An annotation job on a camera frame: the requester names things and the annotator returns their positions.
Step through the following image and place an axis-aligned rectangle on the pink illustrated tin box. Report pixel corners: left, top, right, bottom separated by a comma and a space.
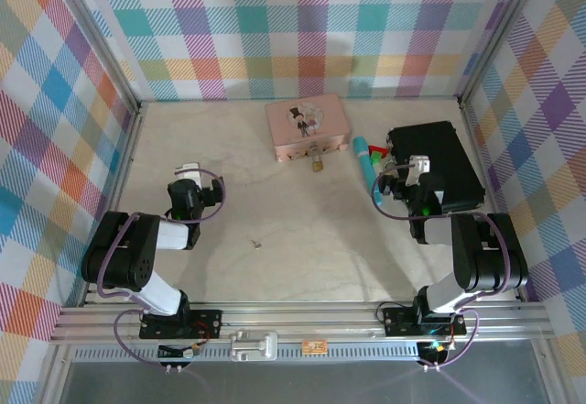
265, 93, 351, 163

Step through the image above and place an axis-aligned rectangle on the black hard case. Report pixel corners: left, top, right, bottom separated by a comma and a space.
386, 120, 486, 213

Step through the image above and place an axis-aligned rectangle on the teal marker pen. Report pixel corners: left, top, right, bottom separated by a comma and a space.
352, 136, 386, 206

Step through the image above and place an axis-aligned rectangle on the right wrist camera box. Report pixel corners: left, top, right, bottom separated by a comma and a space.
407, 155, 432, 188

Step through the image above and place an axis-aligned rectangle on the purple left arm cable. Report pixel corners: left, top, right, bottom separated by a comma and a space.
96, 169, 229, 371

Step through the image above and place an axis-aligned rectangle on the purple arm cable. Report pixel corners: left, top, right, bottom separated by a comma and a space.
96, 169, 229, 371
371, 161, 515, 371

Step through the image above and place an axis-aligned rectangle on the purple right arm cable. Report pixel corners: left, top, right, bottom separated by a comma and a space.
371, 161, 515, 371

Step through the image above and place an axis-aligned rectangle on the aluminium side rail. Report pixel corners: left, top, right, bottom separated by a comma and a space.
78, 101, 147, 308
457, 96, 528, 303

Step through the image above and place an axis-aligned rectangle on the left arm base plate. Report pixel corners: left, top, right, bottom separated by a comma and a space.
138, 307, 223, 341

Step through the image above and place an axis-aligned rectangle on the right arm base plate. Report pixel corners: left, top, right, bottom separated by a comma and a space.
381, 305, 469, 338

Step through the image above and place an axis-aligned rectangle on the silver latch bracket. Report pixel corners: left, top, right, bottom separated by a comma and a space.
229, 329, 279, 362

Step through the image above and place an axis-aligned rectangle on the aluminium mounting rail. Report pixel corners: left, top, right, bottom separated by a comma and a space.
49, 301, 556, 346

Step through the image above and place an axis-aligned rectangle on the slotted cable tray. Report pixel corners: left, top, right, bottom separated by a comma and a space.
71, 344, 461, 363

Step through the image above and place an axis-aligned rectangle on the aluminium frame post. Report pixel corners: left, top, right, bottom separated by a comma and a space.
456, 0, 548, 108
44, 0, 141, 115

